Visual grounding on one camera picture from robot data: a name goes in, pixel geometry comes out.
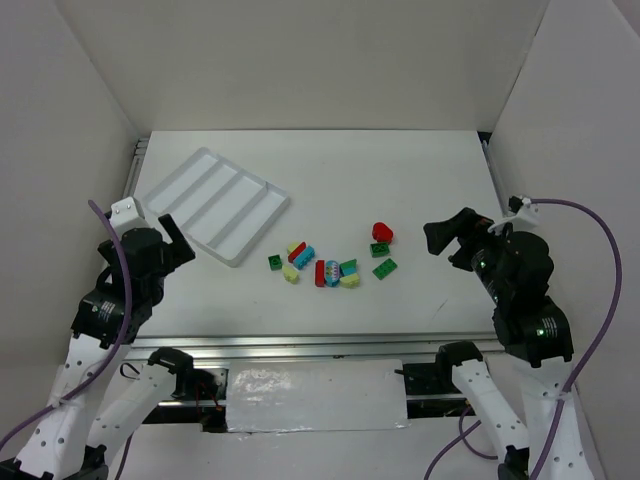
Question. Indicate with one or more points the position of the yellow green lego brick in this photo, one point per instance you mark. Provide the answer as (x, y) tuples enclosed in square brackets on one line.
[(350, 281)]

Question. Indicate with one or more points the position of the blue patterned round lego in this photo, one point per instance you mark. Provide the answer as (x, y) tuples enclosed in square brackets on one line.
[(332, 273)]

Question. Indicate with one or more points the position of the green lego plate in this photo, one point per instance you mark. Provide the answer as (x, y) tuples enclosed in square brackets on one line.
[(384, 269)]

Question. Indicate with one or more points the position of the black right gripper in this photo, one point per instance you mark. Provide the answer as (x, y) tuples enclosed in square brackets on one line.
[(461, 245)]

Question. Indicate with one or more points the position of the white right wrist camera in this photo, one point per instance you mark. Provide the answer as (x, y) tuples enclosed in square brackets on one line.
[(522, 214)]

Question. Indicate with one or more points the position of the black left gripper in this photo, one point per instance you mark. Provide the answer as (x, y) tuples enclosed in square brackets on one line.
[(167, 251)]

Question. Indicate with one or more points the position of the pale yellow lego brick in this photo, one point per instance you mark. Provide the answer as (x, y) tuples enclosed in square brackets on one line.
[(291, 274)]

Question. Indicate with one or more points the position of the small dark green lego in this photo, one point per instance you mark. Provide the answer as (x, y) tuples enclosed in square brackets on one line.
[(275, 262)]

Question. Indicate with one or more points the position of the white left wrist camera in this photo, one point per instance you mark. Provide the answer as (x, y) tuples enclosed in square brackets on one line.
[(127, 214)]

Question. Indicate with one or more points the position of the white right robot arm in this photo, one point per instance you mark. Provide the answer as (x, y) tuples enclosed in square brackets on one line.
[(514, 267)]

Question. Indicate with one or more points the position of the silver foil tape sheet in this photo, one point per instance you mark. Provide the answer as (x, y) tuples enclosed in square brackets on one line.
[(319, 396)]

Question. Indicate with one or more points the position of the red lego brick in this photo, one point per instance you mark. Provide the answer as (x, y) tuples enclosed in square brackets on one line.
[(319, 273)]

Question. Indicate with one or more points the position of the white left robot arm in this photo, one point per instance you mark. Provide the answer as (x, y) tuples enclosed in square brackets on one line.
[(76, 436)]

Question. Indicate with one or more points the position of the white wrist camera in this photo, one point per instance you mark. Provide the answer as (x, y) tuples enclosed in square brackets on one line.
[(127, 214), (522, 214)]

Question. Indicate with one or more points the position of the dark green lego brick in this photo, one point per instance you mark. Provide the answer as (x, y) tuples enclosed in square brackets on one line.
[(379, 249)]

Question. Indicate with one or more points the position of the white divided sorting tray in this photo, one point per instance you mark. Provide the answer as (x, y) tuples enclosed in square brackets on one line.
[(220, 207)]

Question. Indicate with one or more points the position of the green sloped lego brick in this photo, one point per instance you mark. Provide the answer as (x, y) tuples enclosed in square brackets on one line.
[(348, 267)]

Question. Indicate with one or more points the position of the aluminium front rail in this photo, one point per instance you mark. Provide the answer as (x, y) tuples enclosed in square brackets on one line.
[(310, 347)]

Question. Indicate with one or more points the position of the yellow red blue lego stack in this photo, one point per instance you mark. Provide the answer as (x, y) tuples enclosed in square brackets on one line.
[(301, 255)]

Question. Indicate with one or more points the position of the red rounded lego block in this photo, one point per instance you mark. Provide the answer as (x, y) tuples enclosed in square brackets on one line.
[(382, 233)]

